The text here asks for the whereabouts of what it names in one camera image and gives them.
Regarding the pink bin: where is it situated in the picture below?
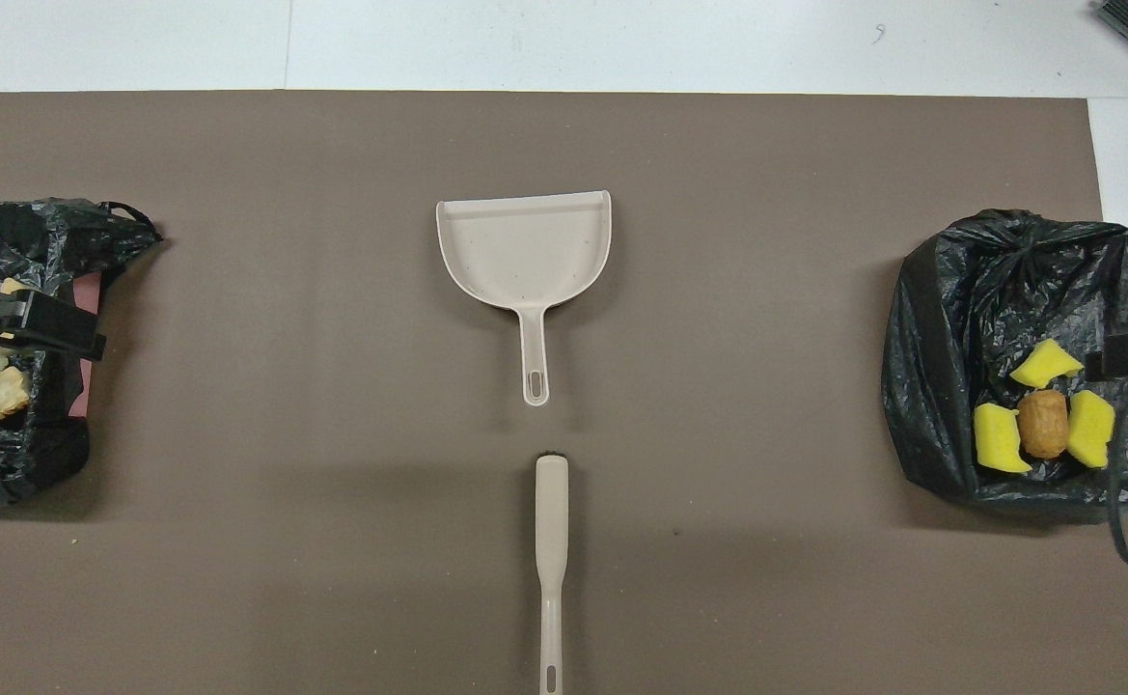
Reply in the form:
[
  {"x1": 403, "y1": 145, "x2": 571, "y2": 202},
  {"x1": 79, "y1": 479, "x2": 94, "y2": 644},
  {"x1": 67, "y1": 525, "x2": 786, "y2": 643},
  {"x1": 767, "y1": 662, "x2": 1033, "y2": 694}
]
[{"x1": 67, "y1": 270, "x2": 106, "y2": 418}]

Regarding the black bag over pink bin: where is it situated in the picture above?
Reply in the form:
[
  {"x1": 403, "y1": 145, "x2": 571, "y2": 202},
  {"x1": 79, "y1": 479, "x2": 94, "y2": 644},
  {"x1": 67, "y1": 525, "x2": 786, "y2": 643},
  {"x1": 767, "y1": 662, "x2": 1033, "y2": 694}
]
[{"x1": 0, "y1": 198, "x2": 165, "y2": 505}]

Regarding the brown table mat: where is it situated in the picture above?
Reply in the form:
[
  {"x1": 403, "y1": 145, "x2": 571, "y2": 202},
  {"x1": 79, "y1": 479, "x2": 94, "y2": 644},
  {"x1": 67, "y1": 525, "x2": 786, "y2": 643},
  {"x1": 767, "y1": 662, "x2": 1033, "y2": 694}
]
[{"x1": 0, "y1": 90, "x2": 1128, "y2": 695}]

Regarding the yellow sponge piece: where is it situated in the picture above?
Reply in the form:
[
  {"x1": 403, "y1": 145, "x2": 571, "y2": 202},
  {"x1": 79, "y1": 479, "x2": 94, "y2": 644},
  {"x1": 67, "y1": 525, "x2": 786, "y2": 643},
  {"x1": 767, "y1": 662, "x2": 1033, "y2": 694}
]
[
  {"x1": 1008, "y1": 338, "x2": 1085, "y2": 390},
  {"x1": 973, "y1": 402, "x2": 1033, "y2": 475},
  {"x1": 1065, "y1": 389, "x2": 1117, "y2": 470}
]

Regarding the beige hand brush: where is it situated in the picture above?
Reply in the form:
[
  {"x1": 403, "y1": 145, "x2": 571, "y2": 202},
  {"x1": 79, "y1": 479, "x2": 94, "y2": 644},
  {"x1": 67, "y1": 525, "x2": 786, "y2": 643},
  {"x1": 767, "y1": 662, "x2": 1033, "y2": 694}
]
[{"x1": 534, "y1": 452, "x2": 572, "y2": 695}]

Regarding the beige plastic dustpan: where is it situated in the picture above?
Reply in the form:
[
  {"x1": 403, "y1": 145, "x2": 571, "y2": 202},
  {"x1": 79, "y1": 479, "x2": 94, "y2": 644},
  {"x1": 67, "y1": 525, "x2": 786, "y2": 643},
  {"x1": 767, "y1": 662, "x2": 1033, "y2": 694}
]
[{"x1": 435, "y1": 189, "x2": 614, "y2": 407}]

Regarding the brown bread roll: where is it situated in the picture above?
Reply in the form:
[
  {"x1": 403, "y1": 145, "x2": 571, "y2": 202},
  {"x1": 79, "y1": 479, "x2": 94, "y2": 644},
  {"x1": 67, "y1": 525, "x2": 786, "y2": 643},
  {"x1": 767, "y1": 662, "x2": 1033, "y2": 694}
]
[{"x1": 1017, "y1": 388, "x2": 1071, "y2": 460}]

